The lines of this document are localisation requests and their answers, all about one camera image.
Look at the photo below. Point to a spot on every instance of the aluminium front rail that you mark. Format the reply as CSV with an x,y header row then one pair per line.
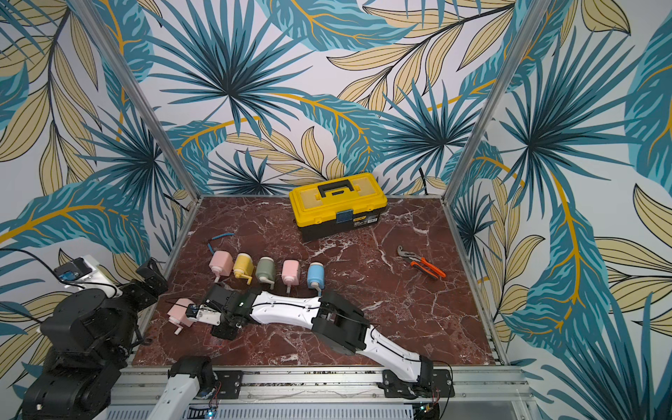
x,y
481,392

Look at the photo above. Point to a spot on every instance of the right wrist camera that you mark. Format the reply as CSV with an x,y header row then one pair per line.
x,y
203,314

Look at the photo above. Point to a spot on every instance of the pink pencil sharpener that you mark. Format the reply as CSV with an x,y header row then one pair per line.
x,y
221,264
290,274
178,315

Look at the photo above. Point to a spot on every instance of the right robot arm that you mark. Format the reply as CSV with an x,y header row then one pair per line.
x,y
333,319

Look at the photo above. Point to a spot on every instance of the blue pencil sharpener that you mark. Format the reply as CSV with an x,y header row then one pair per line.
x,y
316,277

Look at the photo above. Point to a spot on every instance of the pink pencil sharpener front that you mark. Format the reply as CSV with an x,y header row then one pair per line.
x,y
221,264

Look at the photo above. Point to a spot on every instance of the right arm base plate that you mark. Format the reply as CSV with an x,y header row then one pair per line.
x,y
439,383

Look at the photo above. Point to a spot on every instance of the pink pencil sharpener back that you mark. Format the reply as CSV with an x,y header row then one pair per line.
x,y
290,274

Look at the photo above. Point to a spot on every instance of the green pencil sharpener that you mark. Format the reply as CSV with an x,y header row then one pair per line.
x,y
266,272

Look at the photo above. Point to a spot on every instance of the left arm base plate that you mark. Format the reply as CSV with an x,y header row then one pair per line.
x,y
228,384

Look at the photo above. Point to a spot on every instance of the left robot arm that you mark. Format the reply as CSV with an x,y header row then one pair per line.
x,y
92,333

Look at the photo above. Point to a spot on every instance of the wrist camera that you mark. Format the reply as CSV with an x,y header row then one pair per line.
x,y
85,273
203,314

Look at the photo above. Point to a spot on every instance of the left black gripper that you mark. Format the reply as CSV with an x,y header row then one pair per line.
x,y
155,277

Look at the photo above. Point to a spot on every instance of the yellow pencil sharpener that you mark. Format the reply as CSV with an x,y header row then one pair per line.
x,y
244,267

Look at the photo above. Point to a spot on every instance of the yellow black toolbox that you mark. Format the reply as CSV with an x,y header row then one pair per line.
x,y
336,206

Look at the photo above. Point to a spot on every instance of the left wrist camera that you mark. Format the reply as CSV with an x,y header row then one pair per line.
x,y
85,273

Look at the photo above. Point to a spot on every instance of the orange handled pliers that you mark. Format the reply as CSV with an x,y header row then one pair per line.
x,y
421,263

